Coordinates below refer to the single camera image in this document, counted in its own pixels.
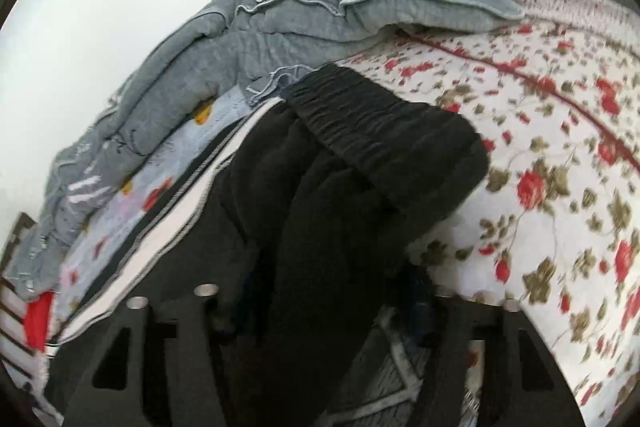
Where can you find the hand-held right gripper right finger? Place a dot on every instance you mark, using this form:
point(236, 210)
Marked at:
point(416, 294)

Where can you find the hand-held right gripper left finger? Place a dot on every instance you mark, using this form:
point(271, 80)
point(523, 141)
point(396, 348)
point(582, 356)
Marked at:
point(205, 324)

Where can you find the black pants with white stripe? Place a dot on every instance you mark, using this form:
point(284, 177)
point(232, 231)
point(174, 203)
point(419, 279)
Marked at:
point(350, 187)

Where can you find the light blue fruit-print sheet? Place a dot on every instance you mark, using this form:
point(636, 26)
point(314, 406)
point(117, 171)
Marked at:
point(150, 202)

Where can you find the red cloth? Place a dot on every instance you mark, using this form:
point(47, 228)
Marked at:
point(39, 322)

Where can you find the striped cloth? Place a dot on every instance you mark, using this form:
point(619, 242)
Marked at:
point(15, 342)

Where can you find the white floral bedsheet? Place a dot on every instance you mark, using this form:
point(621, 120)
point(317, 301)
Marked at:
point(550, 147)

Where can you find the brown wooden panel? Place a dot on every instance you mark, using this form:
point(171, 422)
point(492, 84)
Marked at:
point(20, 234)

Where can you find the grey quilt with white flowers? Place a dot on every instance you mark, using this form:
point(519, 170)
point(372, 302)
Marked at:
point(310, 2)

